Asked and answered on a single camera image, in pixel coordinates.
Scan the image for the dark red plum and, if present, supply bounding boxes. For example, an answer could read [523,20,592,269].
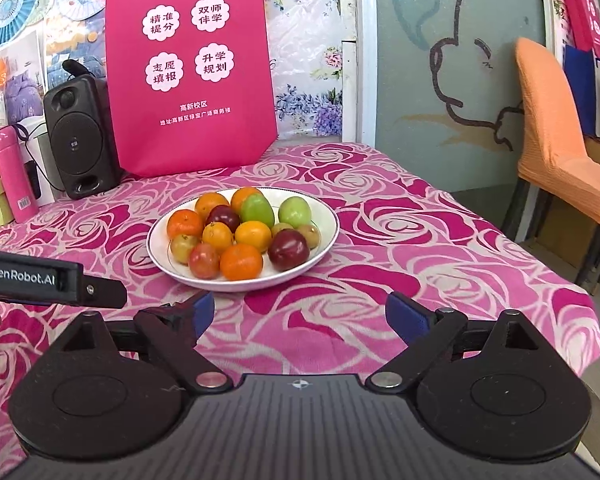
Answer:
[267,228,311,272]
[205,204,242,233]

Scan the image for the orange mandarin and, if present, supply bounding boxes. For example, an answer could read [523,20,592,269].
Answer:
[234,220,273,254]
[194,192,231,221]
[166,208,205,241]
[230,186,264,216]
[220,243,264,282]

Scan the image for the orange covered chair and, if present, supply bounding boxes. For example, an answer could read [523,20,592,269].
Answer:
[502,37,600,286]

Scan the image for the pink thermos bottle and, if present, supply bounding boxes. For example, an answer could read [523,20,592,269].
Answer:
[0,126,40,224]

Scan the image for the white box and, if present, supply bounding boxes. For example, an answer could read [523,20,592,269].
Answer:
[15,120,56,208]

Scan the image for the purple bedding poster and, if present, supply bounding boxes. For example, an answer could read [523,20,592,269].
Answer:
[2,72,46,126]

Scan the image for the small yellow-orange mandarin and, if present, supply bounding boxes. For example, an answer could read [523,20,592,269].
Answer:
[201,221,234,255]

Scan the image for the pink tote bag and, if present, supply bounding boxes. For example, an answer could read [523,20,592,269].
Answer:
[105,0,279,178]

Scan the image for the brown cardboard box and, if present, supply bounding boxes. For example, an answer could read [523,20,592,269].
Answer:
[545,195,600,271]

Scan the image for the black speaker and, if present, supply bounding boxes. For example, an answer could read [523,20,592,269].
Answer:
[43,75,123,201]

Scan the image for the red-yellow plum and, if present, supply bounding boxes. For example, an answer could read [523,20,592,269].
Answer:
[169,233,201,266]

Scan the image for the blue bag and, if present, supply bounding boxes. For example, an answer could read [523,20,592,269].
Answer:
[562,45,598,136]

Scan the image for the green mango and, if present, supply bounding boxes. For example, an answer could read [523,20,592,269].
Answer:
[240,193,276,231]
[278,196,312,229]

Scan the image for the black microphone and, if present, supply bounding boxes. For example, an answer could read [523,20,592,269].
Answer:
[61,58,88,81]

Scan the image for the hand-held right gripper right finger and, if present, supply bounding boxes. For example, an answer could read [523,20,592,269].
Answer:
[365,291,553,394]

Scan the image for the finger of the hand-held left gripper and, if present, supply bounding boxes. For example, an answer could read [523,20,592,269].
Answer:
[79,271,128,309]

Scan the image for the red cherry tomato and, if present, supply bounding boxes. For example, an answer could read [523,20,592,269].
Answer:
[188,242,222,280]

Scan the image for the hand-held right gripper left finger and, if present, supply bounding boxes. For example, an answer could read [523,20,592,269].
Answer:
[45,291,233,394]

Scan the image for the pink rose tablecloth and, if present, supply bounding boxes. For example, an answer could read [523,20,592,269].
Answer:
[0,141,600,480]

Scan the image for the white plate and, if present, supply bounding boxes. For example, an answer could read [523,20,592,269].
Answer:
[146,186,340,292]

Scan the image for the blue bedding poster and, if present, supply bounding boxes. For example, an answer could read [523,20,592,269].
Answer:
[45,10,108,91]

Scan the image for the floral wall sticker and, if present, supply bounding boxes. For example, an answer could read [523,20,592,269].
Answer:
[262,0,356,138]

